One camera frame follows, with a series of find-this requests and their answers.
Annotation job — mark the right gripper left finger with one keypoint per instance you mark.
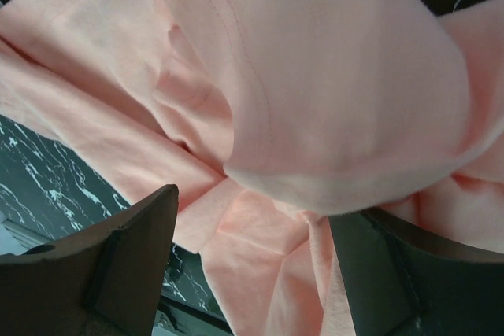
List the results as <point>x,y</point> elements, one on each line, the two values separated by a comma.
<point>104,280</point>

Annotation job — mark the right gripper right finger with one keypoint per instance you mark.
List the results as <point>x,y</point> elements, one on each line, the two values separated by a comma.
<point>403,280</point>

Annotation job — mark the salmon pink t-shirt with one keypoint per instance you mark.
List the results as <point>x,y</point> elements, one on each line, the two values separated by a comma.
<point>270,116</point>

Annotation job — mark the black marble pattern mat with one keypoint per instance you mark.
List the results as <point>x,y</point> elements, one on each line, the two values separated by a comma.
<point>48,192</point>

